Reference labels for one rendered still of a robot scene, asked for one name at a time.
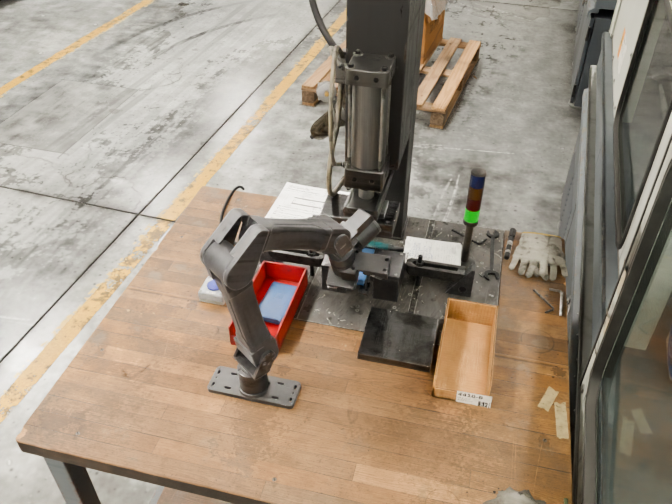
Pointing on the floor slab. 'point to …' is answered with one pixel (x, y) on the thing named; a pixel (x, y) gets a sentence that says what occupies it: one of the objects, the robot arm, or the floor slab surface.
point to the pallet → (440, 110)
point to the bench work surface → (511, 365)
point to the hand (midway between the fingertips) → (347, 278)
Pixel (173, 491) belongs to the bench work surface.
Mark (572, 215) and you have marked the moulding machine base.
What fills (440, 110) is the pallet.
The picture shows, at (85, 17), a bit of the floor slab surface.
